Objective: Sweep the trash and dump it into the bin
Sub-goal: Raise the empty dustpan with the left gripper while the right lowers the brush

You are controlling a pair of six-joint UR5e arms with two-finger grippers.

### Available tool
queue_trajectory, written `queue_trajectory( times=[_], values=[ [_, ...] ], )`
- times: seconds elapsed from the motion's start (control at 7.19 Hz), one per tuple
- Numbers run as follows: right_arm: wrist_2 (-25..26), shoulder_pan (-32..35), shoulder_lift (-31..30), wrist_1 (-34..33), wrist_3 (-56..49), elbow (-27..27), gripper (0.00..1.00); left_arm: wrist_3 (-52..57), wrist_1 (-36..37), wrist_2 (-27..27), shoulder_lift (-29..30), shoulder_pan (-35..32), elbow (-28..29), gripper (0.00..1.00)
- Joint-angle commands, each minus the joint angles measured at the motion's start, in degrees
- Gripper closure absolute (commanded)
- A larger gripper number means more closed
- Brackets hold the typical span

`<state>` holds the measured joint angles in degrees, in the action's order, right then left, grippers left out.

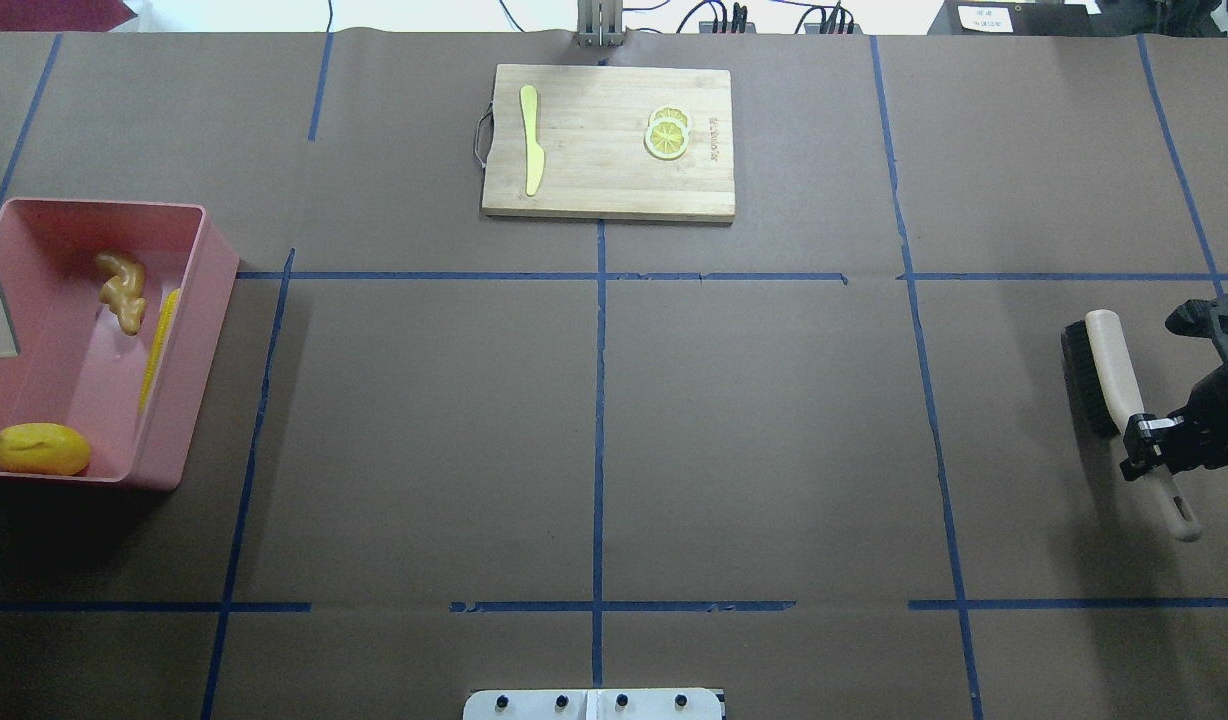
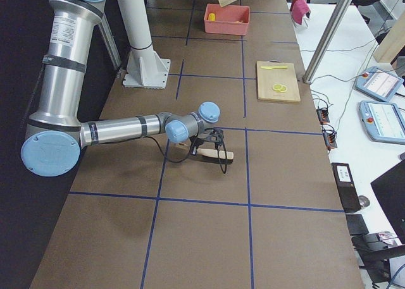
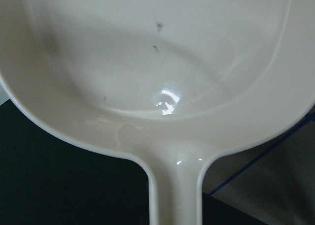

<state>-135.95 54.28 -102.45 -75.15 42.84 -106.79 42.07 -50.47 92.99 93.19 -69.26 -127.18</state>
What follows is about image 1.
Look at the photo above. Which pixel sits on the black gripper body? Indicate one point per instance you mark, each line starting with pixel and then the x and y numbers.
pixel 1217 425

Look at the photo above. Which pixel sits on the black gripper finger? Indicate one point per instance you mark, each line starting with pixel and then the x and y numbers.
pixel 1150 444

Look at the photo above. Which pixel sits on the beige brush black bristles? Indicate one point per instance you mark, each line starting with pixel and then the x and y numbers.
pixel 1097 360

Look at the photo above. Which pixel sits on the yellow toy corn cob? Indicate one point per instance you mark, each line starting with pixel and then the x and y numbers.
pixel 168 310

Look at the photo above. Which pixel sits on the tan toy ginger root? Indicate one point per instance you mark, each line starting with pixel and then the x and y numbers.
pixel 123 291

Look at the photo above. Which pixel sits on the yellow toy potato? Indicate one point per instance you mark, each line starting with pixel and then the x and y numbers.
pixel 44 448

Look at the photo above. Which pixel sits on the pink plastic bin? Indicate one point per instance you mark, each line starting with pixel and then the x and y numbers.
pixel 75 366

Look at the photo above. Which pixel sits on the black box with label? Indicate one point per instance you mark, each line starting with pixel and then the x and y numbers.
pixel 1011 18

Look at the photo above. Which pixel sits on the lower lemon slice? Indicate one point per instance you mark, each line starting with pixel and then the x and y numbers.
pixel 667 138

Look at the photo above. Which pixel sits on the lemon slice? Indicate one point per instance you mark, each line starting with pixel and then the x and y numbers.
pixel 667 138
pixel 679 115

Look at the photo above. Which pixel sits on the upper lemon slice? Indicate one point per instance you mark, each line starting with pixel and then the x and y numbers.
pixel 679 115

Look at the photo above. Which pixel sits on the wooden cutting board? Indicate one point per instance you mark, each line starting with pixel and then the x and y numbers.
pixel 591 122

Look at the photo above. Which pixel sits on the yellow plastic knife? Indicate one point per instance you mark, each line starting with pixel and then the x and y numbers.
pixel 534 153

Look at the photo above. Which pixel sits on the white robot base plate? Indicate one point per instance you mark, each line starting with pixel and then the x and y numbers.
pixel 596 703

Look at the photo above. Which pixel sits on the aluminium frame post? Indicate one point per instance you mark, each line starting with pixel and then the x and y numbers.
pixel 600 23

